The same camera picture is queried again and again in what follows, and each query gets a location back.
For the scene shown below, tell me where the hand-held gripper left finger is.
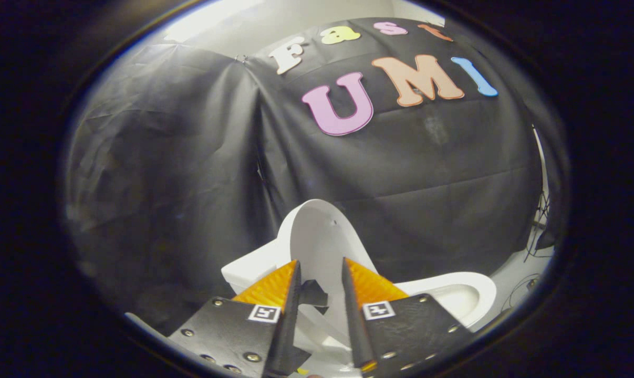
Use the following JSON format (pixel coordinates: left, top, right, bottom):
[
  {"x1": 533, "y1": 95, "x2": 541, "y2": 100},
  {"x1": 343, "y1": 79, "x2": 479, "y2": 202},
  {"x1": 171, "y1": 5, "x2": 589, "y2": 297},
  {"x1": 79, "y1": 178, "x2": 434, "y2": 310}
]
[{"x1": 167, "y1": 259, "x2": 303, "y2": 377}]

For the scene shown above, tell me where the black lid pull tab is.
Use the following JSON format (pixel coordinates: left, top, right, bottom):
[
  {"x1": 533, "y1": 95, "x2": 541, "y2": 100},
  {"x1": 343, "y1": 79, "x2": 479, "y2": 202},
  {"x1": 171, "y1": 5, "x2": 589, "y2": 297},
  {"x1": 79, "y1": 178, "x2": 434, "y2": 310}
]
[{"x1": 298, "y1": 279, "x2": 329, "y2": 309}]

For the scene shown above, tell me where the black backdrop cloth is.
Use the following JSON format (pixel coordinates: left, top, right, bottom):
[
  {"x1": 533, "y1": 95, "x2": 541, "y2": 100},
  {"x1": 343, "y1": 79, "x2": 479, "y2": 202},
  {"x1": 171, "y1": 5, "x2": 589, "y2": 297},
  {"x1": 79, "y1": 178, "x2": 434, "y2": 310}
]
[{"x1": 62, "y1": 16, "x2": 559, "y2": 337}]

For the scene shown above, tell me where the white toilet seat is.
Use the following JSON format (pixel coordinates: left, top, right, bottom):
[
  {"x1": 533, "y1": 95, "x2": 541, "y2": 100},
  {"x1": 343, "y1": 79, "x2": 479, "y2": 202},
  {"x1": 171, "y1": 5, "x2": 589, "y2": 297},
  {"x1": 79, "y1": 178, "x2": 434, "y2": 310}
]
[{"x1": 394, "y1": 271, "x2": 498, "y2": 331}]

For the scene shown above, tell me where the white toilet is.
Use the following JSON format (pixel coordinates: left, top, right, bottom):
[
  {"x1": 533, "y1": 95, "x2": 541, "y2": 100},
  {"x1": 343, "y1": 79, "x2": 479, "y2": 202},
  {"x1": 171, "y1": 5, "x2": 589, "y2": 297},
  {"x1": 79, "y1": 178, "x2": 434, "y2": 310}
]
[{"x1": 221, "y1": 241, "x2": 498, "y2": 378}]

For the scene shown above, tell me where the white toilet lid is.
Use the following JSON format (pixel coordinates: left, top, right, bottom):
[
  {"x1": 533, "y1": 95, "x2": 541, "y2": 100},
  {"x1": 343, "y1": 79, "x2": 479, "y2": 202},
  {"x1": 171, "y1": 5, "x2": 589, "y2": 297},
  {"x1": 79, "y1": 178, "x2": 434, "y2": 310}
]
[{"x1": 275, "y1": 198, "x2": 380, "y2": 348}]

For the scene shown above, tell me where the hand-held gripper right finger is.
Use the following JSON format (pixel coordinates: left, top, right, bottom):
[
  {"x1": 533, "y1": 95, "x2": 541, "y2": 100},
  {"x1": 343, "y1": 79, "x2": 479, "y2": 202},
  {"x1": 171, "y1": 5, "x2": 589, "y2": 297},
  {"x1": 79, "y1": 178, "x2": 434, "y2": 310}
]
[{"x1": 341, "y1": 257, "x2": 475, "y2": 374}]

